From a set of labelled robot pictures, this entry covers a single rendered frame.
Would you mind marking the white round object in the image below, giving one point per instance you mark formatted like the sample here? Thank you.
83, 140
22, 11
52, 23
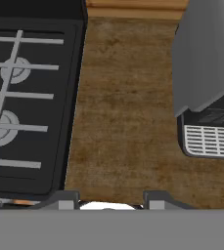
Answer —
106, 206

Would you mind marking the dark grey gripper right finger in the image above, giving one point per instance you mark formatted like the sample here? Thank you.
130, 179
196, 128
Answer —
157, 199

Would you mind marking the black gas hob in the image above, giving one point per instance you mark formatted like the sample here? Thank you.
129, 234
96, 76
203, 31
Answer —
25, 107

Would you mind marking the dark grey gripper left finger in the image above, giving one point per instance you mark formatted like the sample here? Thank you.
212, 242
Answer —
66, 199

